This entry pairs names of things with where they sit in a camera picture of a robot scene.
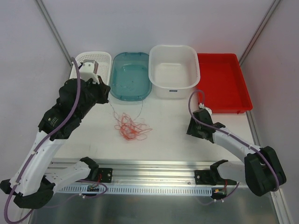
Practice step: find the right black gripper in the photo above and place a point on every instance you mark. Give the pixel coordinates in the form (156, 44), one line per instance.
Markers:
(195, 127)

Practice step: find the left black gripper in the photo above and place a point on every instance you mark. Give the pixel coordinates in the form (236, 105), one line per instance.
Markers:
(100, 89)

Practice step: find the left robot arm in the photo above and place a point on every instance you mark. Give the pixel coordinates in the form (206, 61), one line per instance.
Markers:
(31, 187)

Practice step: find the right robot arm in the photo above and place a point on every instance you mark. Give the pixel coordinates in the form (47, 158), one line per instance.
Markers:
(260, 167)

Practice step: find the white perforated basket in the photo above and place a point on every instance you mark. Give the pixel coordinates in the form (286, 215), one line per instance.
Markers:
(104, 61)

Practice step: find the teal transparent plastic bin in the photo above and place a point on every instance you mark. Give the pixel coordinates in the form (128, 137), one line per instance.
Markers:
(129, 79)

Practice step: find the red plastic tray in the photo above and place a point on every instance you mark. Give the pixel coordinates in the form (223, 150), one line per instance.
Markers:
(223, 84)

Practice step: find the white plastic tub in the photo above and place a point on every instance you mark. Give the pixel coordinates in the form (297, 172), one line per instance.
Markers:
(173, 70)

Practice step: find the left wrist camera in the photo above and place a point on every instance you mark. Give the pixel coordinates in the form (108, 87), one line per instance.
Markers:
(88, 70)

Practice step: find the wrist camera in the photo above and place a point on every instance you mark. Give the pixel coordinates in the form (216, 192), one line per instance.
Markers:
(88, 70)
(202, 106)

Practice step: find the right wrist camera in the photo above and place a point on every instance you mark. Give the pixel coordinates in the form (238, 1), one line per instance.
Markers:
(202, 106)

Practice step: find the aluminium mounting rail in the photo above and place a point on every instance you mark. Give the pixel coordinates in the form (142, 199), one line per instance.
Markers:
(153, 173)

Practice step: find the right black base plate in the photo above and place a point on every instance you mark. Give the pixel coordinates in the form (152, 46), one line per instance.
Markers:
(204, 177)

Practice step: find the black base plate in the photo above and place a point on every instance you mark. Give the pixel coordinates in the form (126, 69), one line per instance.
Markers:
(103, 175)
(204, 177)

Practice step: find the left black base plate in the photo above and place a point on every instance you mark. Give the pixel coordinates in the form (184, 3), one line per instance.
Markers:
(103, 175)

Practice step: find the white slotted cable duct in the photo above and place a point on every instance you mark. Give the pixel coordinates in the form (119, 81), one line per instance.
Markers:
(137, 190)

